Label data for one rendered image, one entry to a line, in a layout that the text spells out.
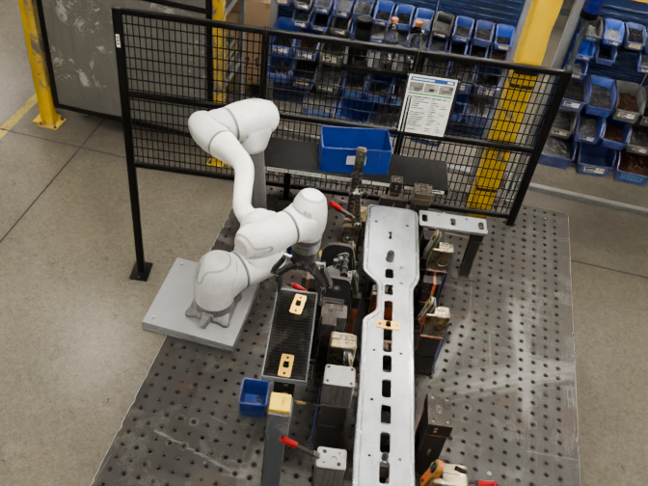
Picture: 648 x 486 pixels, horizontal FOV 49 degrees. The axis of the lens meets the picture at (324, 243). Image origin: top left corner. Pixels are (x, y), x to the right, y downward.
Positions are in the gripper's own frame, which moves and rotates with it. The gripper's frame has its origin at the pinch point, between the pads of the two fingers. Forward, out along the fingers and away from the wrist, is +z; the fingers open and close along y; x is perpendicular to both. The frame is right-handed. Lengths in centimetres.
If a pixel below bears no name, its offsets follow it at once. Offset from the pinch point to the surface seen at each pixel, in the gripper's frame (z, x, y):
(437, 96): -13, 118, 27
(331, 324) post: 12.4, 0.9, 11.9
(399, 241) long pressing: 22, 61, 27
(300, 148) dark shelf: 19, 102, -27
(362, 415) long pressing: 22.1, -24.0, 29.3
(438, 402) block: 19, -13, 52
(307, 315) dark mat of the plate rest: 6.1, -3.6, 4.0
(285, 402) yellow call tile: 6.2, -37.9, 6.9
